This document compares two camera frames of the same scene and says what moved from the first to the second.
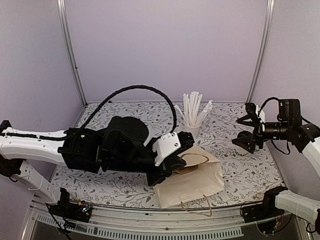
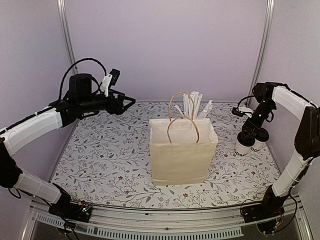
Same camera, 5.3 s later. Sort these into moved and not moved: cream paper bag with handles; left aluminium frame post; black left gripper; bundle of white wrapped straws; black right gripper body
Moved: cream paper bag with handles; black right gripper body; black left gripper
Not moved: bundle of white wrapped straws; left aluminium frame post
